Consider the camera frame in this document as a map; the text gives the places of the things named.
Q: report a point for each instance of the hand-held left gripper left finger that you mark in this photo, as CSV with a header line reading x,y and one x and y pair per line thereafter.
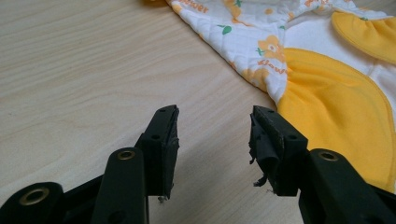
x,y
158,149

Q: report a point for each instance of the white and yellow floral garment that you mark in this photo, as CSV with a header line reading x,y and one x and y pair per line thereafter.
x,y
327,93

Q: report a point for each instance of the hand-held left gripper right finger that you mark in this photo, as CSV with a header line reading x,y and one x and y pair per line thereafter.
x,y
280,146

